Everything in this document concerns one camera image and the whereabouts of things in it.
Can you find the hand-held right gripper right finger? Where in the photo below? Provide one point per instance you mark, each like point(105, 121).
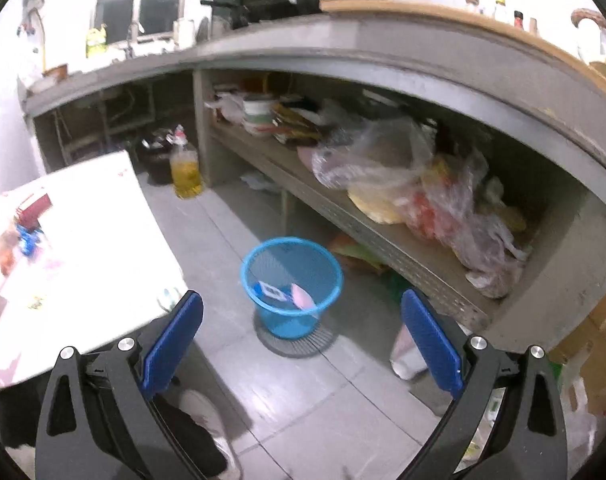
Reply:
point(430, 345)

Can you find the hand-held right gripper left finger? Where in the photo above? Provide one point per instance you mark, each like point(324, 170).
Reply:
point(175, 342)

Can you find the blue plastic mesh waste basket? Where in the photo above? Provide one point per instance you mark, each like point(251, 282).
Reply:
point(283, 322)

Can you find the white floor bag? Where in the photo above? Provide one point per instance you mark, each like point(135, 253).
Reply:
point(405, 360)

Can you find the person's black trouser leg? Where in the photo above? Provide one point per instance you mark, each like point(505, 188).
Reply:
point(193, 440)

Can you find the blue and white packet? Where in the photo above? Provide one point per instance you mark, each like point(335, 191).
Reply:
point(272, 290)

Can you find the colourful packaging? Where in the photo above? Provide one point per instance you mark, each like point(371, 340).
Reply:
point(358, 255)

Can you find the pink balloon print tablecloth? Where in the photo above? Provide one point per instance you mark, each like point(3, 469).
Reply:
point(98, 240)

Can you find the pink wrapper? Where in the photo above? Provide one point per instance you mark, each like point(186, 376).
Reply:
point(303, 299)

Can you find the clear bag with red contents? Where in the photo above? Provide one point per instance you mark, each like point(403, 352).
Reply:
point(453, 210)

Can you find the yellow packet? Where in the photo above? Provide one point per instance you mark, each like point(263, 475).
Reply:
point(375, 205)

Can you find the cooking oil bottle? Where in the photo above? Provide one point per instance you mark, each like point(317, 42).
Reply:
point(185, 175)

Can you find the cardboard box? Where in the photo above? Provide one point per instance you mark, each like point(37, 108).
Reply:
point(598, 360)

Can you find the black bucket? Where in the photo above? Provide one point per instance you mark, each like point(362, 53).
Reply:
point(155, 165)

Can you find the large clear plastic bag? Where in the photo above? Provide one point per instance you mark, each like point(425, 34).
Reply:
point(373, 155)

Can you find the concrete shelf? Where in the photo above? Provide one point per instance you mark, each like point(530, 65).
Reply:
point(303, 180)

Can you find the white plastic bag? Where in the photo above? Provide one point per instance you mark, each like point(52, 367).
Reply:
point(228, 107)

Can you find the stack of white bowls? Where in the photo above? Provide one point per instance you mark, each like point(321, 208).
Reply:
point(258, 115)

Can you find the stack of flat dark packets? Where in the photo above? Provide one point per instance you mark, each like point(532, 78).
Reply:
point(295, 122)

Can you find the concrete kitchen counter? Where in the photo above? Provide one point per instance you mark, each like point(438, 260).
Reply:
point(383, 45)

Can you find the white cup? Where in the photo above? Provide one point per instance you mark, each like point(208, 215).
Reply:
point(184, 35)

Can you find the yellow-green detergent bottle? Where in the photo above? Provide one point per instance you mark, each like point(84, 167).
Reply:
point(96, 42)

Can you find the condiment bottle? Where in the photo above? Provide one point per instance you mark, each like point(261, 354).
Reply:
point(500, 10)
point(519, 21)
point(472, 5)

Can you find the dark window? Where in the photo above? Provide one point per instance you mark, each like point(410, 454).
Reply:
point(158, 0)

